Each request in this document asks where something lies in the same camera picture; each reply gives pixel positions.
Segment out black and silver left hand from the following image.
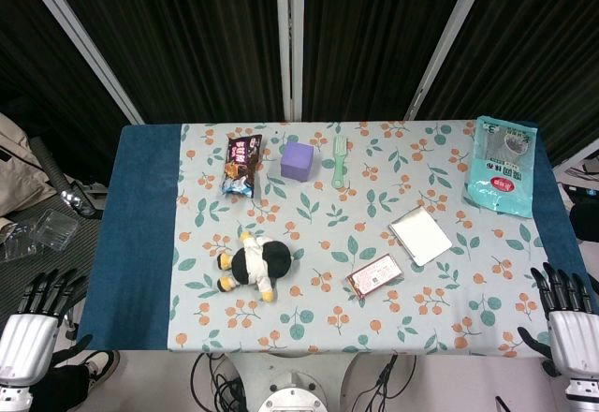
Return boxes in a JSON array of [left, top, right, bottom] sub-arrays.
[[0, 269, 95, 388]]

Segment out black and silver right hand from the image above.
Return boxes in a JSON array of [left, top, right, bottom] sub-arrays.
[[517, 261, 599, 381]]

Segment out silver digital kitchen scale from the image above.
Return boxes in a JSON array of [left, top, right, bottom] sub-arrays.
[[387, 207, 454, 267]]

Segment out red snack packet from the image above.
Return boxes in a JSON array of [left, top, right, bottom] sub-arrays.
[[345, 253, 404, 300]]

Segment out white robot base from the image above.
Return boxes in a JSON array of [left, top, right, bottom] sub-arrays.
[[231, 353, 361, 412]]

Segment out teal plastic bag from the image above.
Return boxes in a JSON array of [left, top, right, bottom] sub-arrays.
[[465, 115, 538, 220]]

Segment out black and white shoe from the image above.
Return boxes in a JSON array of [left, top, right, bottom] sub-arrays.
[[86, 349, 121, 390]]

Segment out clear plastic container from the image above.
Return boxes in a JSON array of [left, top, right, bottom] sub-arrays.
[[0, 209, 80, 263]]

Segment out blue table cloth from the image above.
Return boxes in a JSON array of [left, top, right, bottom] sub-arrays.
[[76, 124, 589, 352]]

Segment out beige fabric bag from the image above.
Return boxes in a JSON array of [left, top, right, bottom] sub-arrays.
[[0, 111, 57, 219]]

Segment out black penguin plush toy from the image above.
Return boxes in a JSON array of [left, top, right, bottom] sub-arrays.
[[214, 230, 294, 303]]

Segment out floral printed tablecloth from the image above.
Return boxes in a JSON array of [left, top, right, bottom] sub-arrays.
[[167, 121, 570, 355]]

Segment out dark chocolate snack bag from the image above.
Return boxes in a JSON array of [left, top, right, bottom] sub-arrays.
[[219, 133, 263, 199]]

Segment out green plastic comb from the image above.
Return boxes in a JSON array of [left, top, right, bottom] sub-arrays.
[[330, 135, 351, 190]]

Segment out purple foam cube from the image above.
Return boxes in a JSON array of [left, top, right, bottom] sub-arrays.
[[279, 140, 315, 182]]

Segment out grey flexible hose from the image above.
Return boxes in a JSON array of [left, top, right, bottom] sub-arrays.
[[30, 136, 97, 219]]

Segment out black cable bundle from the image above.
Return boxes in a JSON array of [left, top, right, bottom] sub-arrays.
[[194, 353, 254, 412], [353, 354, 417, 412]]

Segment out white frame post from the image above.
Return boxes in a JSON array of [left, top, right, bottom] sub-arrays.
[[404, 0, 488, 121], [13, 0, 145, 125], [274, 0, 305, 122]]

